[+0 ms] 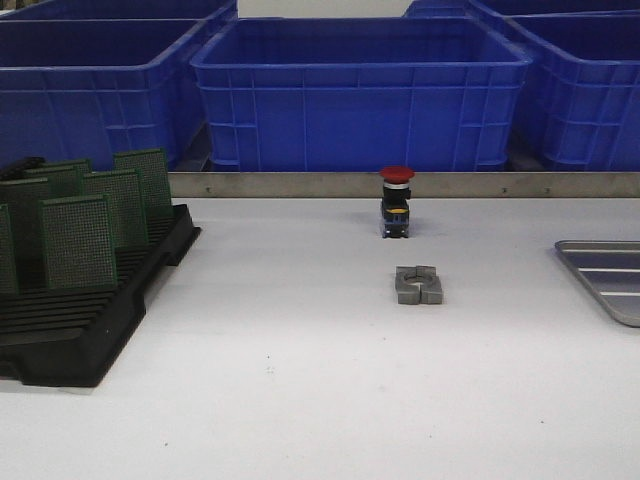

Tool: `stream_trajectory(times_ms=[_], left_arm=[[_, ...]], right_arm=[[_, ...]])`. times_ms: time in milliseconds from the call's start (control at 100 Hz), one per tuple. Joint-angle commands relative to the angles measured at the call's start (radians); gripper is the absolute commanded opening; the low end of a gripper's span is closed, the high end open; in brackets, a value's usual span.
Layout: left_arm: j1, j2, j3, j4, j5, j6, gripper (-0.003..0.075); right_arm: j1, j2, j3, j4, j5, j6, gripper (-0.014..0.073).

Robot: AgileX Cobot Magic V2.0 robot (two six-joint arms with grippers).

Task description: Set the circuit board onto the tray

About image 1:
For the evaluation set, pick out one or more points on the black slotted board rack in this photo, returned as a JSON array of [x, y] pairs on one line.
[[71, 338]]

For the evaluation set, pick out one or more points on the silver metal tray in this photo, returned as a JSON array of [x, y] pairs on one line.
[[609, 271]]

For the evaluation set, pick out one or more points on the left tall green circuit board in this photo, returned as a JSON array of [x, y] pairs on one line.
[[23, 198]]

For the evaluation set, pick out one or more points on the leftmost edge green circuit board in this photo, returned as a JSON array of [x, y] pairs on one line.
[[9, 277]]

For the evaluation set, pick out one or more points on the red emergency stop button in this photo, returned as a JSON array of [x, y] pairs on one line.
[[395, 211]]

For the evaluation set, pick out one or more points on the grey metal clamp block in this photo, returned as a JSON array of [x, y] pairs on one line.
[[418, 285]]

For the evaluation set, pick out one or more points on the centre blue plastic crate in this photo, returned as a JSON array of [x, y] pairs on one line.
[[356, 95]]

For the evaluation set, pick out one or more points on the blue plastic crate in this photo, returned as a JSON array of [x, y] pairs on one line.
[[89, 89], [579, 105], [356, 95]]

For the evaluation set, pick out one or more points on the rear right blue crate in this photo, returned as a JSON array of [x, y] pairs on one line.
[[496, 9]]

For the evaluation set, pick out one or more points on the left blue plastic crate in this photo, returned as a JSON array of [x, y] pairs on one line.
[[89, 89]]

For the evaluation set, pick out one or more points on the right blue plastic crate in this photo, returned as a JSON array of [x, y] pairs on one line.
[[579, 105]]

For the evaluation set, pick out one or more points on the rear left blue crate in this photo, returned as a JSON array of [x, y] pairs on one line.
[[105, 10]]

